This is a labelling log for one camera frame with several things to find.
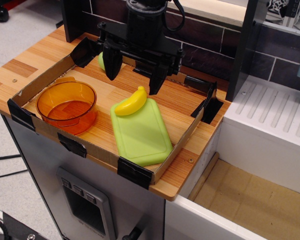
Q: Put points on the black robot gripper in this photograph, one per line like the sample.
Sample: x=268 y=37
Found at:
x=141 y=38

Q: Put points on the yellow toy banana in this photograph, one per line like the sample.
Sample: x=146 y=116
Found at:
x=133 y=103

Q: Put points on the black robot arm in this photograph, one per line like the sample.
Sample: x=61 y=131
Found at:
x=141 y=39

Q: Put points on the cardboard fence with black tape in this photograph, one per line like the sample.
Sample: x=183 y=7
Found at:
x=192 y=110

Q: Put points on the orange transparent plastic pot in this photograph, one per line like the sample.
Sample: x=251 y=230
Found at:
x=69 y=105

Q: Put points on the green toy pear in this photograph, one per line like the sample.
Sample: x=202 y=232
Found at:
x=101 y=61

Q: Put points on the green plastic cutting board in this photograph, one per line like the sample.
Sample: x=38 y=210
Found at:
x=142 y=137

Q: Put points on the grey toy oven cabinet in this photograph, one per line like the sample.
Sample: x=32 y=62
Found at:
x=86 y=200

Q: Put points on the white toy sink unit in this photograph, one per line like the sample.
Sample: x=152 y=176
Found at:
x=246 y=183

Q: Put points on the black vertical post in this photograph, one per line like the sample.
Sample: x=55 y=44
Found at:
x=255 y=15

